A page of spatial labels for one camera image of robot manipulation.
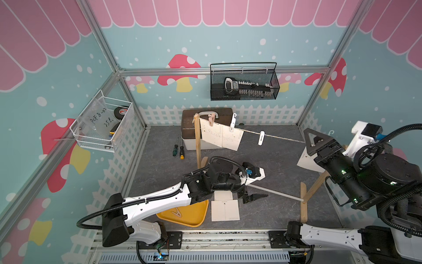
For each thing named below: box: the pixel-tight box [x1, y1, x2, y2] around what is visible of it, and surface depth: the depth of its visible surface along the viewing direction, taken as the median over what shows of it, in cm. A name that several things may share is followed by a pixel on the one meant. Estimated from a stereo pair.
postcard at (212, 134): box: [198, 117, 224, 148], surface depth 68 cm
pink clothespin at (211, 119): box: [207, 112, 216, 127], surface depth 62 cm
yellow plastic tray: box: [156, 199, 210, 228], surface depth 82 cm
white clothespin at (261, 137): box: [257, 130, 266, 146], surface depth 60 cm
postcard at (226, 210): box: [211, 199, 241, 222], surface depth 84 cm
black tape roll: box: [113, 106, 129, 120], surface depth 82 cm
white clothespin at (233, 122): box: [230, 112, 237, 132], surface depth 60 cm
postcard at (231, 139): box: [221, 124, 244, 152], surface depth 66 cm
